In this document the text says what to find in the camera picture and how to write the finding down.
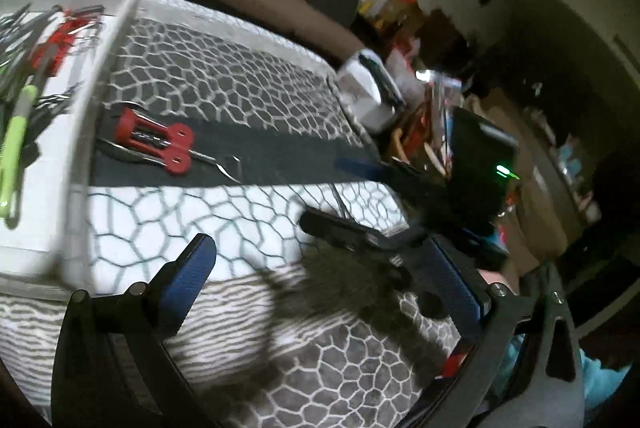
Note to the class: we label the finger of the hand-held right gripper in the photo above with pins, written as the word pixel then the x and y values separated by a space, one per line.
pixel 340 228
pixel 355 166

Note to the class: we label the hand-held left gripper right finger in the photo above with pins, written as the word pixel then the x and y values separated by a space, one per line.
pixel 452 283

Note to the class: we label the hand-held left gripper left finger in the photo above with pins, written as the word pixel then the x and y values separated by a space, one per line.
pixel 192 273

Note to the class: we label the red perforated slicer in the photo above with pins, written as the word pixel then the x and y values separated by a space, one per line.
pixel 55 42

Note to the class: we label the pile of colourful packets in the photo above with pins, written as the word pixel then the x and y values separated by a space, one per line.
pixel 430 102

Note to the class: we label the white appliance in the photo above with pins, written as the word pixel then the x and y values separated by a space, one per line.
pixel 365 82

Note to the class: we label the dark cushion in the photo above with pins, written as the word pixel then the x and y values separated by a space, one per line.
pixel 332 0

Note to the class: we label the light blue clothing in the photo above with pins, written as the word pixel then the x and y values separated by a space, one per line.
pixel 600 375

